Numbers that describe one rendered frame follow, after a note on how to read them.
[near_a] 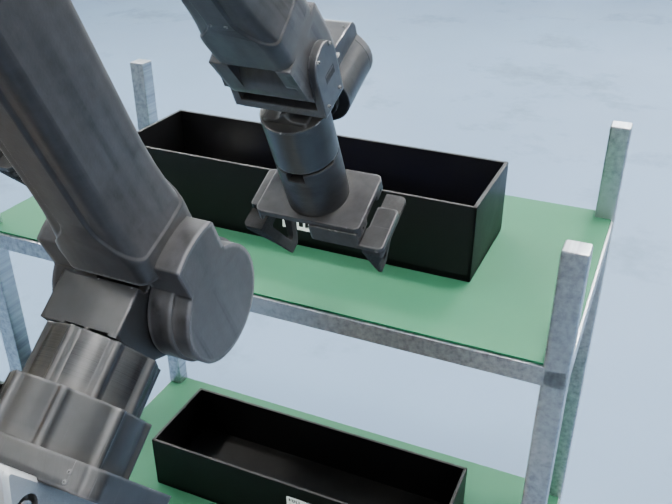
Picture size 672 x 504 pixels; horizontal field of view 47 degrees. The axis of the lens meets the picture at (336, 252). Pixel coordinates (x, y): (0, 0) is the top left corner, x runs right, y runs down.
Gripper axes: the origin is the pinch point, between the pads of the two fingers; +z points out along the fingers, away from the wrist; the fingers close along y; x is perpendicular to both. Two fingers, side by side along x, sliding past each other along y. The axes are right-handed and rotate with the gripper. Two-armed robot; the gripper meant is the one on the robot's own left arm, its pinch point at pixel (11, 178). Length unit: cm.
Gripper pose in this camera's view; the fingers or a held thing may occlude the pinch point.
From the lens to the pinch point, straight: 102.0
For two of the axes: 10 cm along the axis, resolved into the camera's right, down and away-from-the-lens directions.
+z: 1.8, 5.9, 7.9
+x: -3.8, 7.8, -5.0
